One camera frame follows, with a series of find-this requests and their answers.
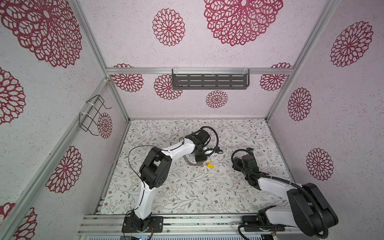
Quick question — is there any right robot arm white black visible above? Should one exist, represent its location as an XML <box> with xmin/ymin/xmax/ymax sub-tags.
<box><xmin>231</xmin><ymin>148</ymin><xmax>339</xmax><ymax>239</ymax></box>

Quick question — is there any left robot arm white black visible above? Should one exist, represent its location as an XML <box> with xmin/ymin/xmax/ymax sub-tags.
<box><xmin>122</xmin><ymin>126</ymin><xmax>219</xmax><ymax>234</ymax></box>

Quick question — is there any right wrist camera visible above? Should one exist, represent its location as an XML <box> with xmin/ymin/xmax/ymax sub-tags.
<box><xmin>246</xmin><ymin>148</ymin><xmax>254</xmax><ymax>155</ymax></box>

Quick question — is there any grey slotted wall shelf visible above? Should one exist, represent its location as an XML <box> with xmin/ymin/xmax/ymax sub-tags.
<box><xmin>171</xmin><ymin>69</ymin><xmax>250</xmax><ymax>90</ymax></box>

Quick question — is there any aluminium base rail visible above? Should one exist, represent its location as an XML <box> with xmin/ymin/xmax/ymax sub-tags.
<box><xmin>75</xmin><ymin>214</ymin><xmax>310</xmax><ymax>240</ymax></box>

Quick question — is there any black wire wall basket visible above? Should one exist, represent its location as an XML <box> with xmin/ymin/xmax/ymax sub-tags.
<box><xmin>78</xmin><ymin>95</ymin><xmax>113</xmax><ymax>139</ymax></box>

